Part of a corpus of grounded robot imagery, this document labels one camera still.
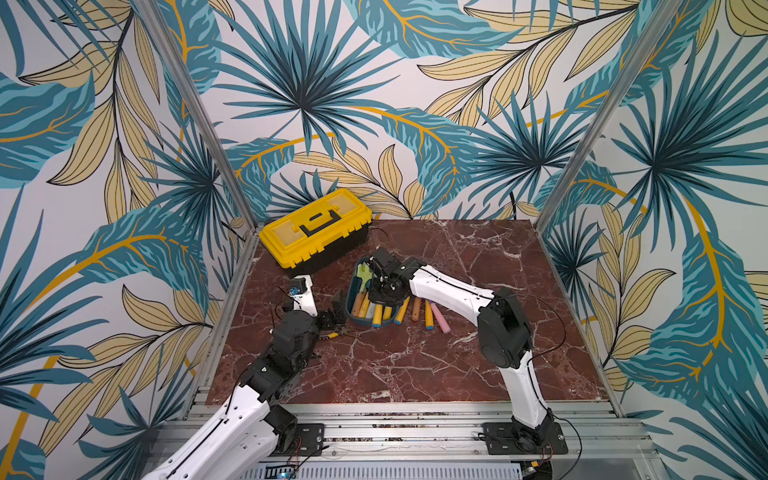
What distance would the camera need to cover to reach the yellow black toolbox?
0.93m

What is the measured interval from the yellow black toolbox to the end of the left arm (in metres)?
0.29

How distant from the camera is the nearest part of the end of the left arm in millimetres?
664
